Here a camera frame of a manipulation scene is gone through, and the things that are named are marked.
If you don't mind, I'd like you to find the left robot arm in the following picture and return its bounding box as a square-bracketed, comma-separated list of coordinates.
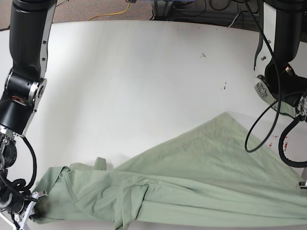
[250, 0, 307, 168]

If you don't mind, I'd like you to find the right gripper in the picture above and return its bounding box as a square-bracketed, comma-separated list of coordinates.
[0, 191, 48, 230]

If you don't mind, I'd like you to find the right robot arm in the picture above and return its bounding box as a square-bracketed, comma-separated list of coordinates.
[0, 0, 57, 230]

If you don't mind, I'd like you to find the yellow cable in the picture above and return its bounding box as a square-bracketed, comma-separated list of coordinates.
[88, 2, 131, 22]

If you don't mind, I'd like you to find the green t-shirt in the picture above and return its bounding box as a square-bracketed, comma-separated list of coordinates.
[33, 113, 307, 230]

